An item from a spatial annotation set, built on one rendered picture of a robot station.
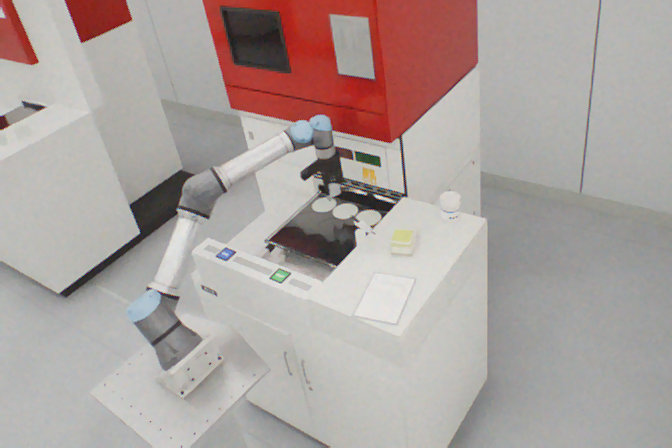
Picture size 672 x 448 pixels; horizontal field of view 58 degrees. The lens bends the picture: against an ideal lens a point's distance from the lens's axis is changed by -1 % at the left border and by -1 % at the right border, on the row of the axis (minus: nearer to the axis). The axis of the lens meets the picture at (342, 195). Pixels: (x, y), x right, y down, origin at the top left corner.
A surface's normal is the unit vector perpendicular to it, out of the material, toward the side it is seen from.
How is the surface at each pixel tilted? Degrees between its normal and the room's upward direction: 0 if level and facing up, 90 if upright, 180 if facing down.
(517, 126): 90
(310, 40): 90
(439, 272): 0
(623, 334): 0
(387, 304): 0
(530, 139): 90
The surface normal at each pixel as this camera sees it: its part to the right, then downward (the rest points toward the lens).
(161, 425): -0.14, -0.81
